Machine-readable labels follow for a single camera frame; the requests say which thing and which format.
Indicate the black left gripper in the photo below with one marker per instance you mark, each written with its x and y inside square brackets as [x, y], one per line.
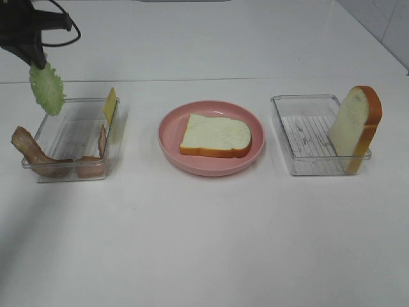
[20, 23]

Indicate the green lettuce leaf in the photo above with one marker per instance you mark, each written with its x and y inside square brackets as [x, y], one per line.
[47, 88]

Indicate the long bacon strip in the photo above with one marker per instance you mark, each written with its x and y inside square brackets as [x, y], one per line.
[23, 141]

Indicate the short bacon strip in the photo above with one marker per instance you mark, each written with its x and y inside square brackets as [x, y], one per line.
[92, 166]

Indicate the toast bread slice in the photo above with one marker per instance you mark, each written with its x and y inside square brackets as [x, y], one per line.
[220, 137]
[355, 126]

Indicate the yellow cheese slice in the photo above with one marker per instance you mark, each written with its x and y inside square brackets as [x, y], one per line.
[110, 106]

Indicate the clear plastic ingredient tray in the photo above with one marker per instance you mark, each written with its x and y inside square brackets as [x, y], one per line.
[74, 133]

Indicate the pink round plate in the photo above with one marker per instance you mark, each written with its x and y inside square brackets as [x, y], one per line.
[172, 129]

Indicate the clear plastic bread tray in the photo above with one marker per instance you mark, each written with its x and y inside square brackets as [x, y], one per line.
[302, 124]

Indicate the upright toast bread slice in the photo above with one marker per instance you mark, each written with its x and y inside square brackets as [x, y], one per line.
[355, 126]

